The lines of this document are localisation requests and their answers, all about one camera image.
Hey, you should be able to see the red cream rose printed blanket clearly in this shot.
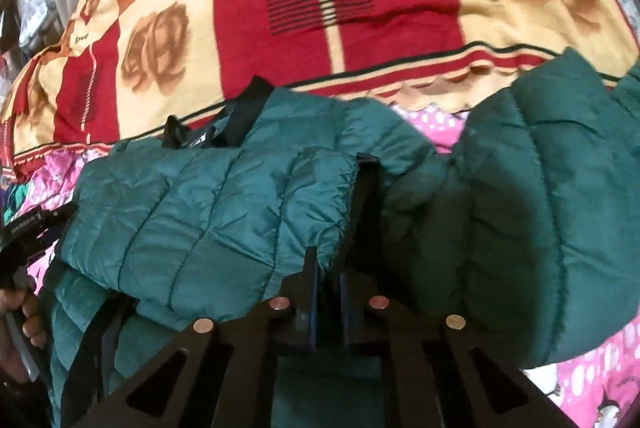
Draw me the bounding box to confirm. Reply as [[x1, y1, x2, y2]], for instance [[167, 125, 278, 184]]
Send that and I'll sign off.
[[0, 0, 640, 181]]

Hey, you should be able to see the pink penguin printed bedsheet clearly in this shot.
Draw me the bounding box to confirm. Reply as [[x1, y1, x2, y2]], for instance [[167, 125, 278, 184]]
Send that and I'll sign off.
[[0, 101, 640, 428]]

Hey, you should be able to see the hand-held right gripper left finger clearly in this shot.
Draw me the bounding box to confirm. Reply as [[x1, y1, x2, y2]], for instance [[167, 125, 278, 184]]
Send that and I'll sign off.
[[62, 247, 322, 428]]

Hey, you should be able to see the teal purple cloth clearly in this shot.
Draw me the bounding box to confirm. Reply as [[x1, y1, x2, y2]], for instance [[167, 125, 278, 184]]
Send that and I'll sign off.
[[0, 181, 31, 226]]

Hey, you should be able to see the person's left hand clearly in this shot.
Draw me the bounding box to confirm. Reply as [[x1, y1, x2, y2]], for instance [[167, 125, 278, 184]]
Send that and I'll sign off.
[[0, 277, 49, 385]]

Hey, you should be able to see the green puffer jacket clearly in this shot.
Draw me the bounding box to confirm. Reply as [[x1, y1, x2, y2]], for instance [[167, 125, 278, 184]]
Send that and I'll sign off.
[[37, 47, 640, 428]]

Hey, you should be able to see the grey clutter pile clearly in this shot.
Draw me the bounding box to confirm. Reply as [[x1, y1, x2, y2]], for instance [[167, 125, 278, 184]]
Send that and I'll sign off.
[[10, 0, 68, 59]]

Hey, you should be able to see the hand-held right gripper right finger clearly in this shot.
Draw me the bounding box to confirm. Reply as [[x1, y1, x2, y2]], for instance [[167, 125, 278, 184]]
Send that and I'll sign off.
[[340, 270, 582, 428]]

